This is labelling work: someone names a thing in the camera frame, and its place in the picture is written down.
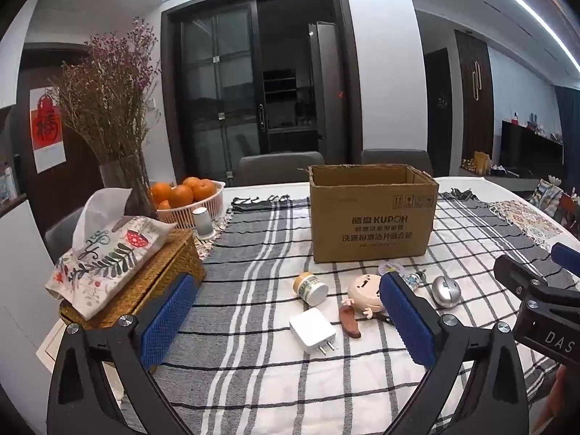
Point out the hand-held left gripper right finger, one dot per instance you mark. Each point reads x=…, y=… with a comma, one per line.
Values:
x=408, y=321

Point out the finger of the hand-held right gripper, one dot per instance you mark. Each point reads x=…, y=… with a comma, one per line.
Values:
x=516, y=276
x=566, y=256

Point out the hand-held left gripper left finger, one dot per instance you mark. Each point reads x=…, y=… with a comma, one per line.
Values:
x=167, y=321

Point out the silver round tin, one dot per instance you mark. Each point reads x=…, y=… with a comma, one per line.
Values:
x=445, y=291

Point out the white jar with yellow lid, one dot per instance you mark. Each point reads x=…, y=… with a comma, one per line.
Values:
x=312, y=290

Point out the brown cardboard box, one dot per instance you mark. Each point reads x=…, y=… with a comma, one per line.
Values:
x=371, y=222

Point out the person's right hand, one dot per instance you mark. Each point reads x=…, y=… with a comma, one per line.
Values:
x=566, y=392

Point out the small clear glass trinket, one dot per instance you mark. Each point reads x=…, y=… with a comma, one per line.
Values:
x=414, y=278

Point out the big-headed doll figurine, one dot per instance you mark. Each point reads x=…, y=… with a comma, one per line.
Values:
x=365, y=292

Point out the patterned tablecloth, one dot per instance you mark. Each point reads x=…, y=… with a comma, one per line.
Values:
x=525, y=222

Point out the patterned chair cushion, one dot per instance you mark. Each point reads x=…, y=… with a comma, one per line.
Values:
x=550, y=199

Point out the woven wicker box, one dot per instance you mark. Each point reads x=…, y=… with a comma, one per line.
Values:
x=167, y=258

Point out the floral tissue box cover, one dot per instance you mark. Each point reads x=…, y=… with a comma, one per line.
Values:
x=104, y=263

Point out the television cabinet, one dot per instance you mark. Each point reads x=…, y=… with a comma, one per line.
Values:
x=521, y=182

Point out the white charger plug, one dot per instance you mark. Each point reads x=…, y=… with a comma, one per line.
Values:
x=312, y=330

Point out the small white grey cup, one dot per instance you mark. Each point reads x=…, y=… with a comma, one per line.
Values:
x=202, y=224

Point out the white slatted fruit basket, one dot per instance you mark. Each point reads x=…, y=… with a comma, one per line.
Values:
x=190, y=215

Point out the black television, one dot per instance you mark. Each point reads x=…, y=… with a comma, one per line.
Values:
x=530, y=149

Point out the grey white checked tablecloth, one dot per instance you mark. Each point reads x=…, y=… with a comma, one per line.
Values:
x=253, y=244

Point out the orange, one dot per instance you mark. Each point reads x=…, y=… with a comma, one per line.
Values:
x=190, y=181
x=161, y=191
x=181, y=195
x=202, y=189
x=164, y=205

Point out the blue curtain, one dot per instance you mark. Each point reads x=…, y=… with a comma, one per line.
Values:
x=570, y=136

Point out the white paper sheet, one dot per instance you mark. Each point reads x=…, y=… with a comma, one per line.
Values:
x=50, y=349

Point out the white tissue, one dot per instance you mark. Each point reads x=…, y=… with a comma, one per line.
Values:
x=102, y=213

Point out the grey dining chair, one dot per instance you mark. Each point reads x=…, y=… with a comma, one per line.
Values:
x=63, y=235
x=278, y=167

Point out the dark room door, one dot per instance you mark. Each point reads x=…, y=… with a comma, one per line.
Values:
x=438, y=108

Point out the dried pink flowers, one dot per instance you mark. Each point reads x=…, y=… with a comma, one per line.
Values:
x=106, y=95

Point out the dark glass sliding door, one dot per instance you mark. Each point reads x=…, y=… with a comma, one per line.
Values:
x=213, y=90

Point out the grey refrigerator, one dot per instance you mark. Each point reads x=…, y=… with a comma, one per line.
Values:
x=328, y=90

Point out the ceiling light strip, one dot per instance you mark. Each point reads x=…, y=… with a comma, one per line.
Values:
x=534, y=4

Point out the dark decorative wall panel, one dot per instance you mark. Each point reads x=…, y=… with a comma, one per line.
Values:
x=473, y=99

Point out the red wall calendar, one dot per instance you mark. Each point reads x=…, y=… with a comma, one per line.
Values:
x=45, y=131

